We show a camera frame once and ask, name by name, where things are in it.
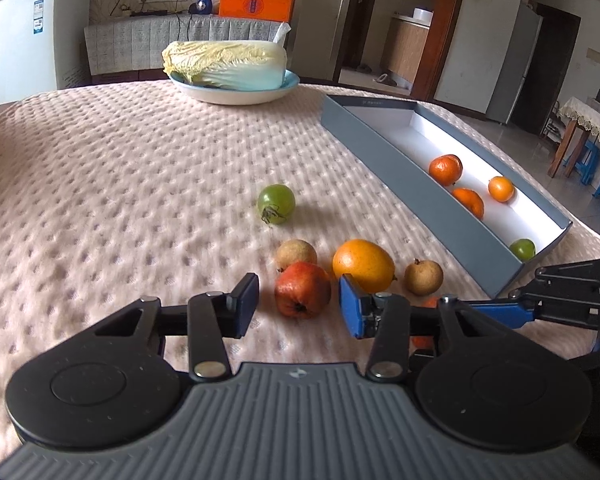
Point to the wooden door frame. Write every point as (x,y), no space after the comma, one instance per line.
(442,25)

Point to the green tomato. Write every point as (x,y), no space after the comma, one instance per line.
(523,249)
(276,202)

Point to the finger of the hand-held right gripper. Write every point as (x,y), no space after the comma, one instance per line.
(597,355)
(500,312)

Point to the dark orange mandarin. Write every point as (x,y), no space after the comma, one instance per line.
(469,201)
(446,169)

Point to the napa cabbage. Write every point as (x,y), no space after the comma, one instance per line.
(225,62)

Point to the small red apple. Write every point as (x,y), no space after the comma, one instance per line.
(302,290)
(422,342)

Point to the black power strip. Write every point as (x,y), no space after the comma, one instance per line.
(147,11)

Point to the grey shallow box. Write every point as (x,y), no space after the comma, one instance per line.
(380,160)

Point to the silver refrigerator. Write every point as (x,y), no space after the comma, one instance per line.
(512,65)

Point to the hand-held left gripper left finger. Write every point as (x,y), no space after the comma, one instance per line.
(245,305)

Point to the table with lace cloth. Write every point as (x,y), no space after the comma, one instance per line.
(587,117)

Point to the wooden kitchen cabinet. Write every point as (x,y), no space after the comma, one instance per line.
(405,52)

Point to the cloth-covered cabinet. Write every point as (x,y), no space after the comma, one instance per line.
(125,45)

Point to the yellow-orange orange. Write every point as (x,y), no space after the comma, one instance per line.
(364,260)

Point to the white and blue plate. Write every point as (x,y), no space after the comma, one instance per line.
(235,95)

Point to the small brown fruit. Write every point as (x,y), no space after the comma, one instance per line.
(296,255)
(423,276)

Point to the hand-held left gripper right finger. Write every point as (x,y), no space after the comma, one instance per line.
(350,310)

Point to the pink quilted table cover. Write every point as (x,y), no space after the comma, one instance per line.
(130,185)

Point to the white pot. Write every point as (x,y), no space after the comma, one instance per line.
(423,15)

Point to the pair of shoes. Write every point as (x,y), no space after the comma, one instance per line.
(386,80)

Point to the white tissue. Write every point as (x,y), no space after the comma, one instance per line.
(281,32)

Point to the smooth small orange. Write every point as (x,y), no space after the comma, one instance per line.
(501,189)

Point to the white chest fridge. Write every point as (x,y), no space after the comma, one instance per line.
(15,45)

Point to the grey door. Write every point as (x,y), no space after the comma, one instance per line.
(325,10)

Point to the yellow wall label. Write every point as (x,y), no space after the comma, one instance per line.
(597,56)

